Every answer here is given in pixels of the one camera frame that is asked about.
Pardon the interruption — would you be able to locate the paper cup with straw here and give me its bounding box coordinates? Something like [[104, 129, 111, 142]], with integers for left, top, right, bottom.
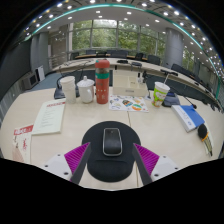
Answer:
[[151, 73, 171, 108]]

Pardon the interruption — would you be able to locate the white cardboard box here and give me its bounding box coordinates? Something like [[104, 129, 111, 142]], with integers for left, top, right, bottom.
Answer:
[[112, 73, 150, 98]]

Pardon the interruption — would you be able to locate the group of ceiling lights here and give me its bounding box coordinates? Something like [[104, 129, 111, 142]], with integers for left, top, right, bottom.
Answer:
[[23, 0, 224, 73]]

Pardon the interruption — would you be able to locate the black computer mouse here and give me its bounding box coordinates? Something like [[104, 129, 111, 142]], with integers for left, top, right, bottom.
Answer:
[[101, 127, 124, 157]]

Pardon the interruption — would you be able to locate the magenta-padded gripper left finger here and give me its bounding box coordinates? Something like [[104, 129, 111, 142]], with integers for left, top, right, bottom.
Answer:
[[42, 141, 93, 186]]

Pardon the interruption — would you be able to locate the black handheld microphone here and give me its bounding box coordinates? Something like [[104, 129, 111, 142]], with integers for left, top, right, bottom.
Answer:
[[197, 123, 214, 157]]

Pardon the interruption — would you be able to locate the blue and white book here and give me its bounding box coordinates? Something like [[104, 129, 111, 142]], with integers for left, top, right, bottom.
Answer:
[[170, 104, 206, 133]]

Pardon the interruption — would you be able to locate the colourful sticker sheet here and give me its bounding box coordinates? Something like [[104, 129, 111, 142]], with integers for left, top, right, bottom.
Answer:
[[108, 94, 150, 113]]

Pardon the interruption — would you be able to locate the white printed paper sheet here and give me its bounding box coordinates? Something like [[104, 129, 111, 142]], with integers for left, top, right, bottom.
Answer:
[[31, 98, 67, 136]]

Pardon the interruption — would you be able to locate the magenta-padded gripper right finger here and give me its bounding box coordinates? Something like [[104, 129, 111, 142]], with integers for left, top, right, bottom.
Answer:
[[131, 142, 181, 187]]

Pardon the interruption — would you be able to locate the black mouse pad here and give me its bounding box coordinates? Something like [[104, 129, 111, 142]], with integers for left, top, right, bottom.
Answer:
[[81, 120, 142, 183]]

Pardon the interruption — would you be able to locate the black gooseneck desk microphone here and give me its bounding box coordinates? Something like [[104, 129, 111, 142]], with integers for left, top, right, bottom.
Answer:
[[53, 64, 81, 100], [162, 91, 198, 110]]

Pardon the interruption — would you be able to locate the group of office chairs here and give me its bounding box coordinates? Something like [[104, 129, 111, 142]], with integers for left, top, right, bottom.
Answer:
[[69, 49, 221, 111]]

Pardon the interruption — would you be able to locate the red and white leaflet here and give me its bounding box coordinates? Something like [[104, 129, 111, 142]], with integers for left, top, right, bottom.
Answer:
[[12, 123, 35, 164]]

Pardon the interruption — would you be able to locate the red thermos bottle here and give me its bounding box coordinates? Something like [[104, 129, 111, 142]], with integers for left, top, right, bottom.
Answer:
[[94, 58, 111, 105]]

